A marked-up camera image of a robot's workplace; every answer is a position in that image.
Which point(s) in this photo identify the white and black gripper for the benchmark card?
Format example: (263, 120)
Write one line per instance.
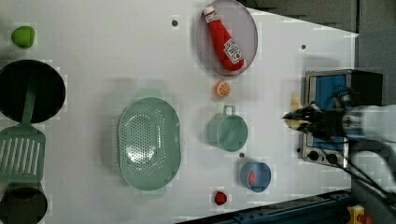
(326, 124)

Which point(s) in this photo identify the peeled plush banana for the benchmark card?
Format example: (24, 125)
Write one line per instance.
(295, 104)

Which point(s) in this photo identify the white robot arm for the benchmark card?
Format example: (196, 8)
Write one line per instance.
(358, 123)

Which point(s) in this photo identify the green oval strainer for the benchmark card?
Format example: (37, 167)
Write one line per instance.
(149, 143)

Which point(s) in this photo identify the toy oven with blue door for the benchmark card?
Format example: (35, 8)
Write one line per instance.
(331, 90)

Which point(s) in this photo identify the blue bowl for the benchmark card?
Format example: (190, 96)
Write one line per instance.
(263, 173)

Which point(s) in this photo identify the red plush strawberry in bowl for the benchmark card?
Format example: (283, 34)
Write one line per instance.
(252, 179)

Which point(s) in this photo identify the green measuring cup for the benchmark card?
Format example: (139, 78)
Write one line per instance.
(227, 130)

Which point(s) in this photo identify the orange slice toy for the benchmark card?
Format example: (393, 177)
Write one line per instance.
(222, 89)

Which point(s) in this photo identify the yellow emergency stop box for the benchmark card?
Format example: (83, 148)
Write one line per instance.
(357, 215)

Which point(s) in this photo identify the red plush ketchup bottle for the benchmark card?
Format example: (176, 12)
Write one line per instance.
(228, 53)

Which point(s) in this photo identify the red plush strawberry on table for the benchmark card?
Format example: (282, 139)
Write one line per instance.
(220, 198)

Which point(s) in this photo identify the grey round plate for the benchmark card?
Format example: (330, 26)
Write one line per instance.
(240, 24)

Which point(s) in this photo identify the green slotted spatula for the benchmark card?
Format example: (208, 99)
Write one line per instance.
(22, 151)

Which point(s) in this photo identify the dark round pot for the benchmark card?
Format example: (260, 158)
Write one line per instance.
(23, 205)

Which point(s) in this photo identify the green plush pear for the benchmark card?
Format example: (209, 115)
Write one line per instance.
(23, 37)

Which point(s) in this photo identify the blue metal frame rail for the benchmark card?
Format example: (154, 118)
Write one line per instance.
(326, 208)

